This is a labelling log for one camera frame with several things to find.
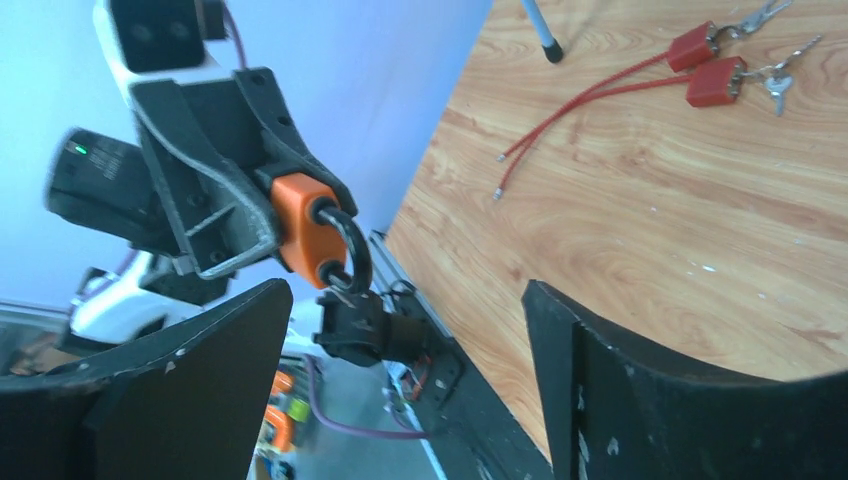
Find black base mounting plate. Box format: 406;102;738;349
311;231;558;480

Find orange black padlock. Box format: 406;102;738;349
270;173;373;295

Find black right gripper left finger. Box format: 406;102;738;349
1;279;293;479

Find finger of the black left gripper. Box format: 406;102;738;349
129;80;280;280
233;67;359;217

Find silver keys of near lock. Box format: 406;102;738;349
741;34;823;117

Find silver keys of lock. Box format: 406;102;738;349
714;0;793;40
741;34;823;117

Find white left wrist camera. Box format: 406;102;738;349
92;0;232;105

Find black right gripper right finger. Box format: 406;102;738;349
521;280;847;479

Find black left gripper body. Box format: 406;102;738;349
45;72;235;263

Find grey camera tripod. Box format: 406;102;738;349
521;0;565;64

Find silver keys of far lock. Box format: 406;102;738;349
714;0;793;40

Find red cable lock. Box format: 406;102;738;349
497;21;720;162
491;56;749;201

